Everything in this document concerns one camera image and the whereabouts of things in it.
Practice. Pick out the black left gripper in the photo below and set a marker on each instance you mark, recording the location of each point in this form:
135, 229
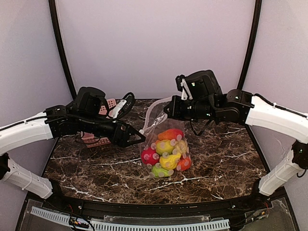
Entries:
122, 135

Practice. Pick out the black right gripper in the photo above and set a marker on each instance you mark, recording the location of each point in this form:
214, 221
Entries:
172, 109

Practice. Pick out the red toy food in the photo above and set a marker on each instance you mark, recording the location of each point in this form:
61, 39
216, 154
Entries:
150, 156

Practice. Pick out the clear zip top bag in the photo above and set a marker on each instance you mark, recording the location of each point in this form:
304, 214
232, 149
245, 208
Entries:
156, 121

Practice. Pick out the light green toy lettuce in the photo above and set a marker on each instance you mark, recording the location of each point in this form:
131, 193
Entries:
159, 172

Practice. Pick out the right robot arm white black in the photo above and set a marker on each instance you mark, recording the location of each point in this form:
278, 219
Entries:
202, 98

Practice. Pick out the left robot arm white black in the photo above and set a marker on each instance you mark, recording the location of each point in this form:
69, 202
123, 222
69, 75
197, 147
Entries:
87, 113

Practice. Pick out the pale yellow toy food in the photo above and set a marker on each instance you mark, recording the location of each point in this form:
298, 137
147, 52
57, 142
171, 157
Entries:
182, 147

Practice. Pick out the pink plastic basket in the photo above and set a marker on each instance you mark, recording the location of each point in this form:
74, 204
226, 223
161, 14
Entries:
90, 140

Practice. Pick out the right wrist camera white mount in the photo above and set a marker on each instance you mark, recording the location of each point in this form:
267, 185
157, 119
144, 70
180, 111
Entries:
183, 88

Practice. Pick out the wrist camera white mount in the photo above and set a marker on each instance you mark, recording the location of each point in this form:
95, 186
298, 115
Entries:
183, 88
123, 107

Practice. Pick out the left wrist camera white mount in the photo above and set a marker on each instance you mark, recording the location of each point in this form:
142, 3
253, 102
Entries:
123, 107

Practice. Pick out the white slotted cable duct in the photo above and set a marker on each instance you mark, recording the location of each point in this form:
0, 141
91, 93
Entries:
114, 223

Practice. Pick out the black front rail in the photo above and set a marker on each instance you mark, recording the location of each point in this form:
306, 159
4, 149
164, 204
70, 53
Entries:
230, 208

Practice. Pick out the right black frame post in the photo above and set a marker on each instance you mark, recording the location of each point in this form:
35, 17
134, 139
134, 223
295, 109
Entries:
251, 43

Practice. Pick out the black frame post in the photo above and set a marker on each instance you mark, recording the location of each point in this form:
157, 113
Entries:
251, 43
60, 47

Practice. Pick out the left black frame post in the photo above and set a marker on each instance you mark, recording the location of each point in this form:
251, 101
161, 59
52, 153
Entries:
60, 47

